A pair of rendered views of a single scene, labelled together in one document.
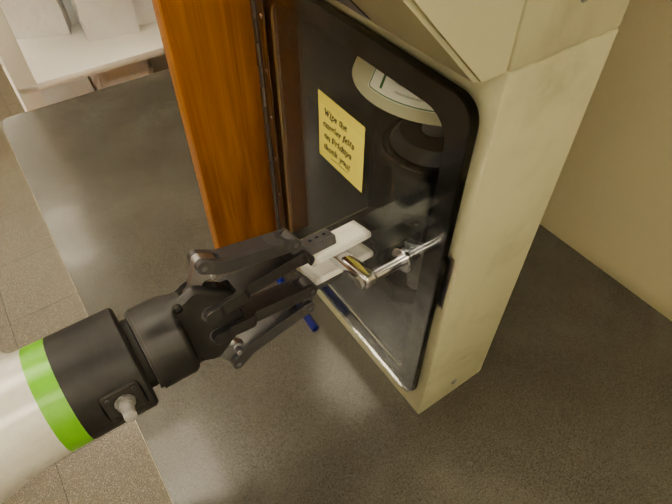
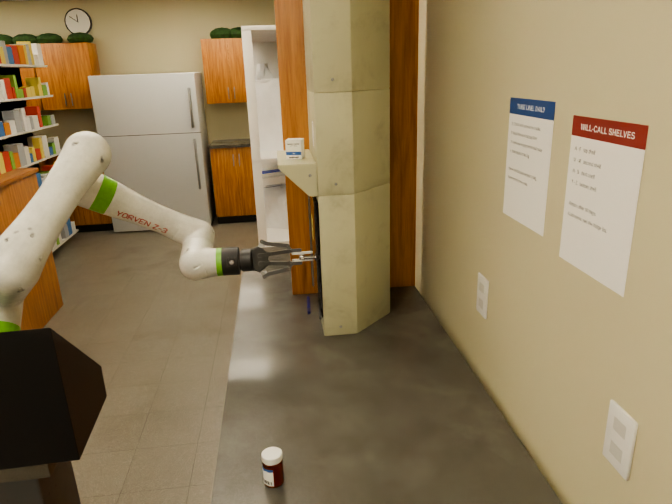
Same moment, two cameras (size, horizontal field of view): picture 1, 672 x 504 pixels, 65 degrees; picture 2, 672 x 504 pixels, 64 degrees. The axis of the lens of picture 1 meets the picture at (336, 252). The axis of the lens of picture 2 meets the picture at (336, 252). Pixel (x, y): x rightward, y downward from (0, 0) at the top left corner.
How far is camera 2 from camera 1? 1.44 m
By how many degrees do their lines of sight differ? 37
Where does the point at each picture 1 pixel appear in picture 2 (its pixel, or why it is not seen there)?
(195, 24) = (295, 199)
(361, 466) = (294, 340)
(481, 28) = (306, 184)
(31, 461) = (209, 265)
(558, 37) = (331, 191)
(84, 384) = (225, 254)
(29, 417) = (213, 255)
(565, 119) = (346, 215)
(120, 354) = (235, 251)
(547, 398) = (374, 343)
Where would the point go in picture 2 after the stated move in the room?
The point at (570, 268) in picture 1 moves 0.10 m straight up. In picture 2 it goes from (427, 321) to (427, 294)
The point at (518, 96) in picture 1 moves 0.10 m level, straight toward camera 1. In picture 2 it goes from (324, 202) to (297, 208)
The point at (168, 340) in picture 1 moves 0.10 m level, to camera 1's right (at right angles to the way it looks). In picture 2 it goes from (246, 254) to (272, 257)
